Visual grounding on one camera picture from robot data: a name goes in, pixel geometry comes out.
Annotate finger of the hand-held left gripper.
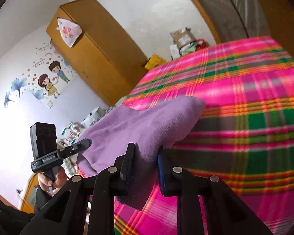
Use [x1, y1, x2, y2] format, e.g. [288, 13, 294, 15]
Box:
[57, 138, 91, 161]

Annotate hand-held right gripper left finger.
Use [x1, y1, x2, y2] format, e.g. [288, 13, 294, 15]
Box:
[20, 142, 136, 235]

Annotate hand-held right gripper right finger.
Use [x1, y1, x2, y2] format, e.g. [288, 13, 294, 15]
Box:
[157, 149, 273, 235]

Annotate purple fleece garment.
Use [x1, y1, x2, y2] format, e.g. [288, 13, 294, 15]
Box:
[76, 96, 207, 211]

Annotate person's left forearm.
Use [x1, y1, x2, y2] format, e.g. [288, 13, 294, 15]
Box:
[0, 186, 49, 235]

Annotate person's left hand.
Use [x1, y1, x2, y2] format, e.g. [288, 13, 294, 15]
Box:
[37, 168, 69, 193]

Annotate toiletries on cabinet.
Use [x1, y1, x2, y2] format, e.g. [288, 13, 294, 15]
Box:
[61, 122, 84, 147]

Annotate white shopping bag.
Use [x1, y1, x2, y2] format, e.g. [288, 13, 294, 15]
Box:
[82, 106, 108, 128]

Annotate grey floral folded garment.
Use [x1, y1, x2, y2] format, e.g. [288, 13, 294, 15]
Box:
[98, 105, 120, 120]

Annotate wooden headboard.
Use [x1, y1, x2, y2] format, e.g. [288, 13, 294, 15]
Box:
[17, 174, 40, 213]

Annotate wooden wardrobe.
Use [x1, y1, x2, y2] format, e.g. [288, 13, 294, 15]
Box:
[46, 0, 149, 107]

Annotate pink plaid blanket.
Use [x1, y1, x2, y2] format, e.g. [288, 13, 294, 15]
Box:
[113, 36, 294, 235]

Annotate yellow bag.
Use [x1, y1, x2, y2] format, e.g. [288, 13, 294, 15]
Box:
[144, 54, 166, 70]

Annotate white plastic bag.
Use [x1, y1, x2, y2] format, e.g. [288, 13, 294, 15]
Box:
[55, 17, 82, 48]

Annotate small white box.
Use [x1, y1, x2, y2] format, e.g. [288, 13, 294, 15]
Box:
[170, 44, 180, 60]

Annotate cardboard box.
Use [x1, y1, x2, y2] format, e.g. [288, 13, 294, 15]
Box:
[170, 27, 196, 46]

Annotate clear plastic door curtain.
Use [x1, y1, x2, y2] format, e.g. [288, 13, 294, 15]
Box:
[184, 0, 271, 42]

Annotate wooden door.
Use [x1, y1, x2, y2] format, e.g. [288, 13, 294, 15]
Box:
[247, 0, 294, 64]

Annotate cartoon wall sticker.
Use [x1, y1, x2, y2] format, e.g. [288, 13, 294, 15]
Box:
[4, 43, 75, 108]

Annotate wooden door frame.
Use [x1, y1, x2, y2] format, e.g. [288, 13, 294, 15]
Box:
[174, 0, 222, 44]

